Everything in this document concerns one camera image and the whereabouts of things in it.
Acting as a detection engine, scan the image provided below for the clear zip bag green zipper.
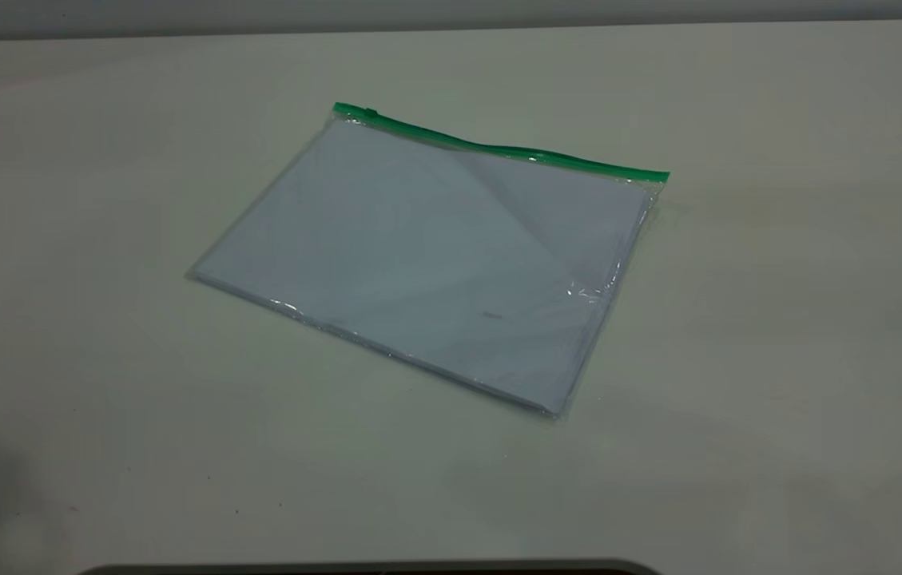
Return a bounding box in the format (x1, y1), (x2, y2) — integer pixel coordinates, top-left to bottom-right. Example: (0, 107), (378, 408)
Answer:
(185, 101), (671, 421)

